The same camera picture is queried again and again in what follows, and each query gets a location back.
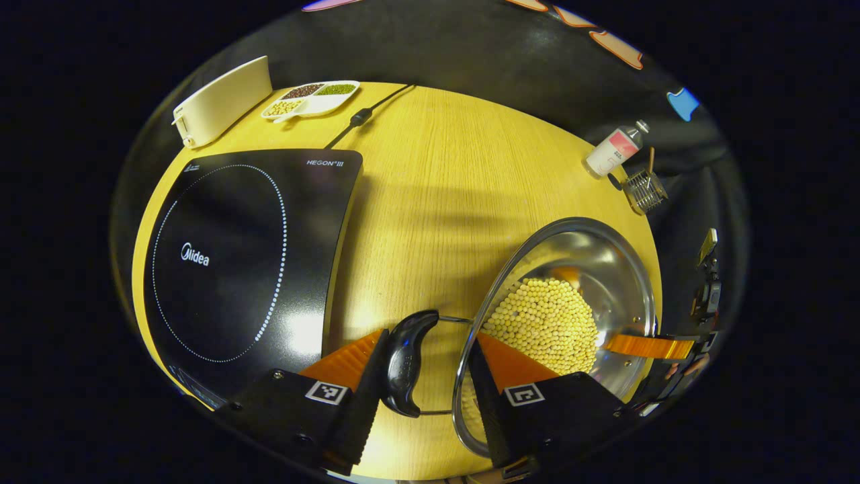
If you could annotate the clear bottle with pink label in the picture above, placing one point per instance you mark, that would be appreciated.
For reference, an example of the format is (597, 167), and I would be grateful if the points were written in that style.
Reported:
(611, 154)

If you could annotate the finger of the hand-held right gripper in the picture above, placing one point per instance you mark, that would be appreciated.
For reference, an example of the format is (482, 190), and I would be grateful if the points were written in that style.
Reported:
(652, 346)

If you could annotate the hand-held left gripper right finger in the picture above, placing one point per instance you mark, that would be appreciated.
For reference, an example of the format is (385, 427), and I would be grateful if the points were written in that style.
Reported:
(487, 403)

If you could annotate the white divided dish of beans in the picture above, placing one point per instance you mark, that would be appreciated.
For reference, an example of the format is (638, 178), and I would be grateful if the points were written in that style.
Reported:
(316, 101)

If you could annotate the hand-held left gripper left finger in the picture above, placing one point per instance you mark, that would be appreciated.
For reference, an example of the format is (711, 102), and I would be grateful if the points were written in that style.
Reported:
(366, 410)

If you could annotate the white toaster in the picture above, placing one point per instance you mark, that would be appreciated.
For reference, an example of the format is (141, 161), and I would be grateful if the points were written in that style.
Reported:
(222, 104)

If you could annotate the small black round cap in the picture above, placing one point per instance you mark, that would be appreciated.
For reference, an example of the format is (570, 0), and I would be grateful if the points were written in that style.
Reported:
(615, 181)

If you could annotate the thin wooden stick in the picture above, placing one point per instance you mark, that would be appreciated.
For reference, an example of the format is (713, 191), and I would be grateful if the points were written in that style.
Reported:
(650, 160)

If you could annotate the small clear ribbed holder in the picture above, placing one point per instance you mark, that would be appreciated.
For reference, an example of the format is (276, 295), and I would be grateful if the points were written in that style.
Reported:
(645, 191)

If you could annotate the pile of yellow soybeans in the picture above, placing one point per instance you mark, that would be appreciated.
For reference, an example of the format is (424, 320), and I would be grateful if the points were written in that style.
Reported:
(544, 323)

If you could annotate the black induction cooktop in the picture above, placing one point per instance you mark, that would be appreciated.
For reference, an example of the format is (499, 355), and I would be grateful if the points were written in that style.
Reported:
(228, 269)

